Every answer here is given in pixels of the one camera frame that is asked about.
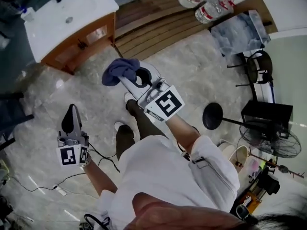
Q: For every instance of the person's white shoe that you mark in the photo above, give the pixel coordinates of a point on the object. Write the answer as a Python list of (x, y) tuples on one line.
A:
[(119, 125), (129, 96)]

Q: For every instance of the beige plastic bucket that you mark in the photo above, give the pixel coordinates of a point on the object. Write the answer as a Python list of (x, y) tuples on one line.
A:
[(242, 157)]

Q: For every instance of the white table black frame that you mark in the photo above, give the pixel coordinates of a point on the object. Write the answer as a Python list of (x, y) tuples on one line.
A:
[(12, 111)]

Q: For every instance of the person's right leg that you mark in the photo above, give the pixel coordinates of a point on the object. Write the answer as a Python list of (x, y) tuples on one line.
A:
[(146, 126)]

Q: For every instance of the wooden slatted platform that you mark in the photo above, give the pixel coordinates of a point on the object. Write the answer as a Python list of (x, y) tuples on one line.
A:
[(156, 32)]

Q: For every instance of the white power strip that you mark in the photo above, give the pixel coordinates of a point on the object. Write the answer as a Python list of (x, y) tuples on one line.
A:
[(60, 190)]

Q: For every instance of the person's right forearm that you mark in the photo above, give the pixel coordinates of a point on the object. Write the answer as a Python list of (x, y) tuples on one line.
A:
[(182, 133)]

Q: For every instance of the person's left forearm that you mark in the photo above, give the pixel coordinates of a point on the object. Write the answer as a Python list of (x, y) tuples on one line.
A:
[(100, 178)]

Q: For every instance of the wooden cabinet door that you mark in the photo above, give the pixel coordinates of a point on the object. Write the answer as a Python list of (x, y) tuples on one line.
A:
[(67, 55), (96, 35)]

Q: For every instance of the person's left white shoe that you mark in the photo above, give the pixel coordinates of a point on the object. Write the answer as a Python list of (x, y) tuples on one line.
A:
[(119, 125)]

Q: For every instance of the person's left leg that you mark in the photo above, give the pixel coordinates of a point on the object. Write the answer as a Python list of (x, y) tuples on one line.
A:
[(124, 142)]

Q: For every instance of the brown wooden board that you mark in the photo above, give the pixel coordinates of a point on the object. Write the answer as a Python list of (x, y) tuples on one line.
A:
[(266, 11)]

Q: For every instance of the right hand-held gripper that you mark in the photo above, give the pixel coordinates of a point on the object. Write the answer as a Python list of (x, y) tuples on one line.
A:
[(168, 103)]

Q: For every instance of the black metal box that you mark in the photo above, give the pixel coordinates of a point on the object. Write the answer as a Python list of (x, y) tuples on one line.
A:
[(266, 111)]

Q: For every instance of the person's leg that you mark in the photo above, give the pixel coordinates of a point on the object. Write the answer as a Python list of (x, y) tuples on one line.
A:
[(146, 126), (124, 142)]

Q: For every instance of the black metal chair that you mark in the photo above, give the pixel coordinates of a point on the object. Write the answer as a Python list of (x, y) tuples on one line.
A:
[(260, 68)]

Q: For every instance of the blue cloth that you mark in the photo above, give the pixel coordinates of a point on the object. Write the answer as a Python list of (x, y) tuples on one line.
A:
[(117, 71)]

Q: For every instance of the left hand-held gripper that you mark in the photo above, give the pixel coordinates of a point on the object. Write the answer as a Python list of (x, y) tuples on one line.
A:
[(69, 156)]

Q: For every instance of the person's white shirt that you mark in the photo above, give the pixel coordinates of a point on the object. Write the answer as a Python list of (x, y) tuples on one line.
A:
[(156, 176)]

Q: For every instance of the person's right white shoe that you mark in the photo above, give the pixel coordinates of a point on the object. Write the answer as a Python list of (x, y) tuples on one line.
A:
[(129, 96)]

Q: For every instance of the black floor fan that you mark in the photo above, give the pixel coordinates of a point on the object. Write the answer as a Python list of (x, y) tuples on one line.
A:
[(212, 116)]

